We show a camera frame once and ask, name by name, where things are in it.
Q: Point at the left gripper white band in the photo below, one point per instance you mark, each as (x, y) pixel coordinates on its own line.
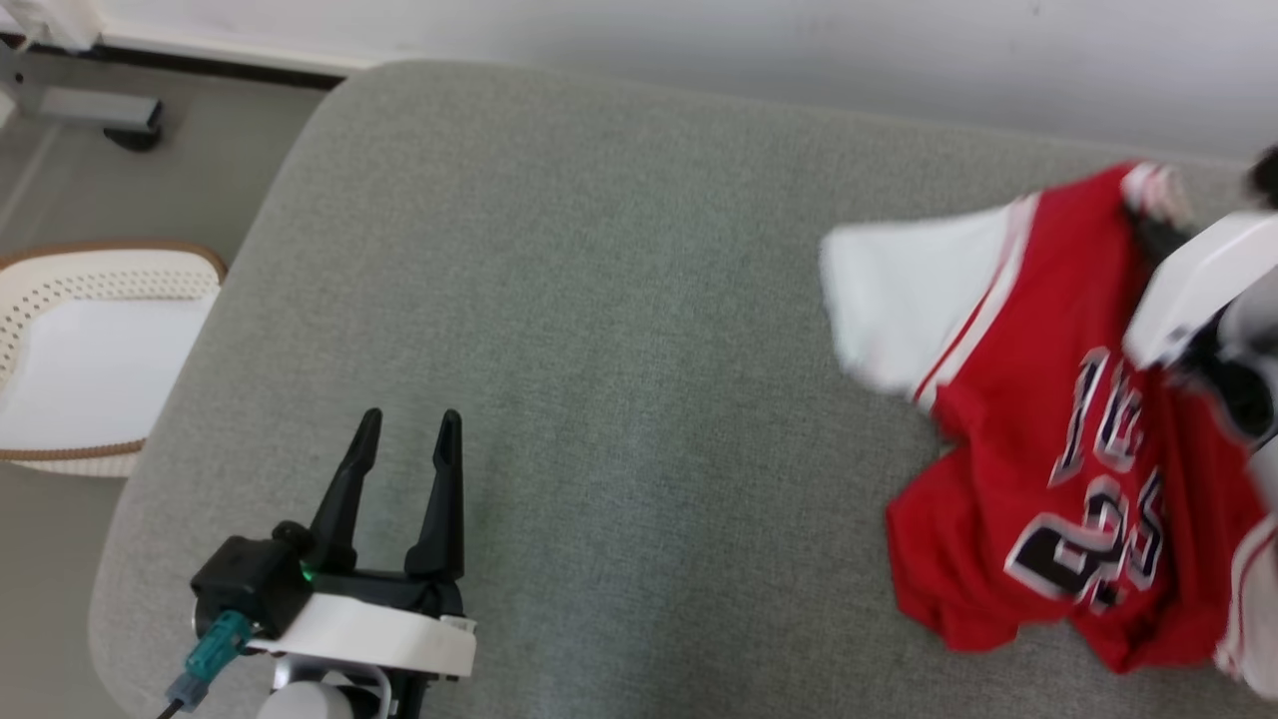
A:
(379, 634)

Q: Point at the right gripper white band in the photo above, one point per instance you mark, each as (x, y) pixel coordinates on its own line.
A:
(1208, 285)

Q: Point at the red basketball jersey white sleeves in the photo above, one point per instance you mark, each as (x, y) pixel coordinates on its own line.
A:
(1028, 419)

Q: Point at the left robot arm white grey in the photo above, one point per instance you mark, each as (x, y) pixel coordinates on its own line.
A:
(329, 699)

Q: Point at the grey-green fabric sofa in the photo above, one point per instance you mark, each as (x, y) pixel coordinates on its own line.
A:
(649, 350)

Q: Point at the white perforated laundry basket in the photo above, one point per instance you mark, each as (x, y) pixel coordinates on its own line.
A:
(100, 350)

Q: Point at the white and black baseboard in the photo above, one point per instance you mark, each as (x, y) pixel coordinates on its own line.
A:
(250, 70)

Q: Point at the grey metal stand foot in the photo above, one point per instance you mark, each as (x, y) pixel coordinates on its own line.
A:
(90, 108)

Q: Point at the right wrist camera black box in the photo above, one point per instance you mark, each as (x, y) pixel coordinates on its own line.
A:
(1266, 178)

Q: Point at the teal left camera plug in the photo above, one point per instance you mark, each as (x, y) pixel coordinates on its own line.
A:
(215, 644)

